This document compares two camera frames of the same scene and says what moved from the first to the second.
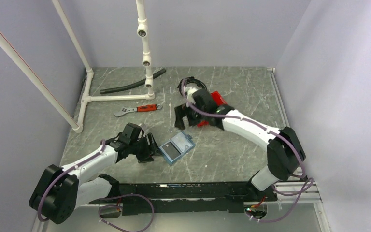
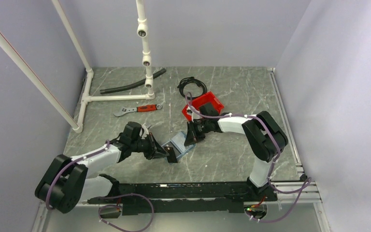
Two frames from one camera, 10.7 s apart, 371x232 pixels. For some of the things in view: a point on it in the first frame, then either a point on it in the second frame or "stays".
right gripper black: [181, 111] → [192, 135]
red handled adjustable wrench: [146, 108] stays
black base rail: [186, 198] stays
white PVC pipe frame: [77, 124] stays
